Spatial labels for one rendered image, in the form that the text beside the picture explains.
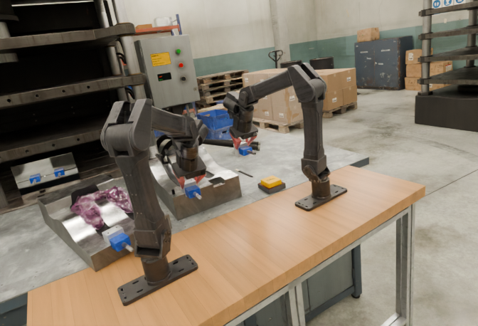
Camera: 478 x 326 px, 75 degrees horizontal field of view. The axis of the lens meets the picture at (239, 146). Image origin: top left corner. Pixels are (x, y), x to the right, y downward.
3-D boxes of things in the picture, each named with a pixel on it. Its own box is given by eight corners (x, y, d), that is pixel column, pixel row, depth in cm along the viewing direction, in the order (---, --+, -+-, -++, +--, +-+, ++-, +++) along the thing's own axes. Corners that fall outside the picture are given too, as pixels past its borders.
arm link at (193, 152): (186, 146, 105) (186, 129, 101) (202, 150, 105) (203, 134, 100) (177, 159, 100) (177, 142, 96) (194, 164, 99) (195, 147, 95)
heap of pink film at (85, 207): (141, 208, 109) (136, 188, 107) (91, 233, 98) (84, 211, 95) (110, 193, 127) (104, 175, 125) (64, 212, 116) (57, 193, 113)
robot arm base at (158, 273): (109, 265, 77) (114, 279, 72) (183, 232, 87) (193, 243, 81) (117, 291, 80) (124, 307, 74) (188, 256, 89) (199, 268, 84)
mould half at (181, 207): (242, 196, 121) (237, 164, 117) (177, 221, 110) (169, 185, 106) (195, 165, 163) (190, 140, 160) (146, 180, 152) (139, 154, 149)
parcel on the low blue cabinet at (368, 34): (380, 39, 735) (380, 26, 727) (370, 40, 721) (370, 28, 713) (365, 40, 771) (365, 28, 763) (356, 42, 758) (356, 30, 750)
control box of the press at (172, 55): (229, 248, 226) (190, 33, 183) (189, 265, 213) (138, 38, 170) (216, 235, 245) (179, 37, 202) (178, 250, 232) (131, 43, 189)
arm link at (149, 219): (152, 237, 85) (119, 121, 75) (173, 239, 83) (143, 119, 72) (139, 252, 79) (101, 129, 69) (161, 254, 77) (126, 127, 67)
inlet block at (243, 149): (261, 158, 126) (259, 145, 124) (250, 161, 124) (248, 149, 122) (245, 152, 137) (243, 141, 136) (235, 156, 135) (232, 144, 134)
